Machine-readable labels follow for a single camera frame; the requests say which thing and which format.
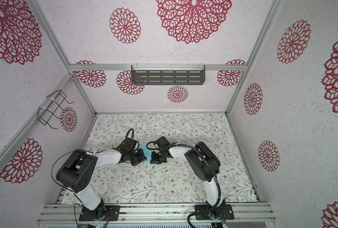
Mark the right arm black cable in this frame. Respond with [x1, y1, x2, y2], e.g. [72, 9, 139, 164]
[145, 141, 222, 228]

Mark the black wire wall rack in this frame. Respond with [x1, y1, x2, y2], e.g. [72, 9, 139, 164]
[36, 89, 73, 130]

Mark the light blue square paper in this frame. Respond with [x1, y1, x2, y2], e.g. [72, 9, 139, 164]
[139, 143, 152, 163]

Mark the dark grey slotted wall shelf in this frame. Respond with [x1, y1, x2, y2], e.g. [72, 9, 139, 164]
[131, 65, 206, 86]

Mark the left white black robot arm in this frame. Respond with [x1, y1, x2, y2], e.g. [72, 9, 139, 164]
[56, 148, 147, 221]

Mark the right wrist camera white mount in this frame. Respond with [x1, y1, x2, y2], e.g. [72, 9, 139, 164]
[154, 136, 171, 150]

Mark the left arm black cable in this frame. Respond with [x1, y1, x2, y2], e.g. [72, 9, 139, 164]
[51, 128, 135, 228]

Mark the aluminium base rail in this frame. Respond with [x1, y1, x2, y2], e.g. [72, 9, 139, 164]
[36, 203, 276, 225]

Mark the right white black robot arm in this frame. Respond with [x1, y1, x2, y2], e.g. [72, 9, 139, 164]
[146, 142, 226, 218]

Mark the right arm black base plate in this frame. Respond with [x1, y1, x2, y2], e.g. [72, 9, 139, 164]
[196, 203, 235, 220]

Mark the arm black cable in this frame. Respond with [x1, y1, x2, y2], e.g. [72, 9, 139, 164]
[51, 128, 135, 228]
[145, 141, 222, 228]

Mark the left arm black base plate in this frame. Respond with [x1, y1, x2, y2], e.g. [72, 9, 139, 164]
[79, 205, 121, 221]

